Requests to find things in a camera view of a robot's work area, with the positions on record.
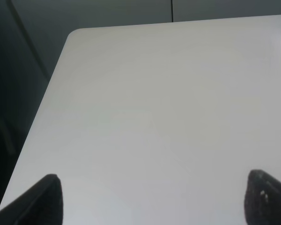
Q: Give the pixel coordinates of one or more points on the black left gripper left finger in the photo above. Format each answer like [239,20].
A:
[42,204]

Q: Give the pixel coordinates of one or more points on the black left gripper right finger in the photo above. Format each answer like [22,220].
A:
[262,200]

